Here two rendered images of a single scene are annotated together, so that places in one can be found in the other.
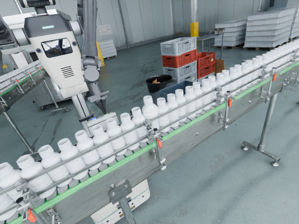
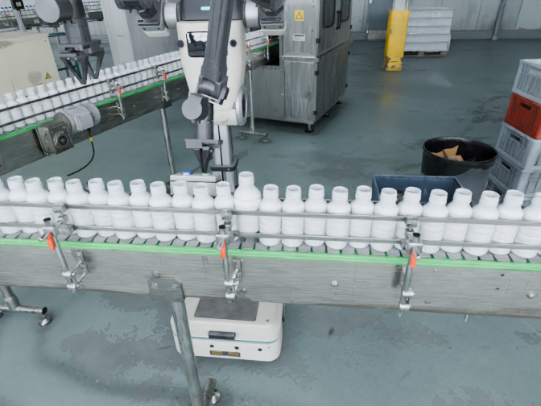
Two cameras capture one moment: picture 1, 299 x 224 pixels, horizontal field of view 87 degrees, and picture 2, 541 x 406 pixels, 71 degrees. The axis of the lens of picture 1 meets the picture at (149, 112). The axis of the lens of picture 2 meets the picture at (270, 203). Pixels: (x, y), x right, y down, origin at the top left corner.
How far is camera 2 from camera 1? 0.56 m
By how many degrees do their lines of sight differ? 30
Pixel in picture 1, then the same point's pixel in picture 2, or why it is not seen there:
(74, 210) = (105, 272)
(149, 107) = (241, 192)
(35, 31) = (190, 11)
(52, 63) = (193, 66)
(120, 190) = (165, 286)
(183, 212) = not seen: outside the picture
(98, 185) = (138, 260)
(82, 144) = (134, 197)
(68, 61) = not seen: hidden behind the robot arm
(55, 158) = (101, 197)
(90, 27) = (213, 39)
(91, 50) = (211, 71)
